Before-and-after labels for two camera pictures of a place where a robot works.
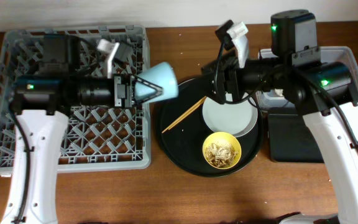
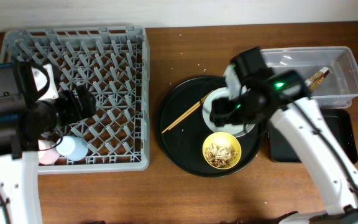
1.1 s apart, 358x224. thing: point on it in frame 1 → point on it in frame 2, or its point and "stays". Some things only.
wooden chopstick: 188,111 stays
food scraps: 220,155 stays
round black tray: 183,143 stays
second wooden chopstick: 187,114 stays
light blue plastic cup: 163,75 → 72,148
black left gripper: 123,86 → 84,103
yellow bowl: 222,150 stays
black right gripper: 229,70 → 225,111
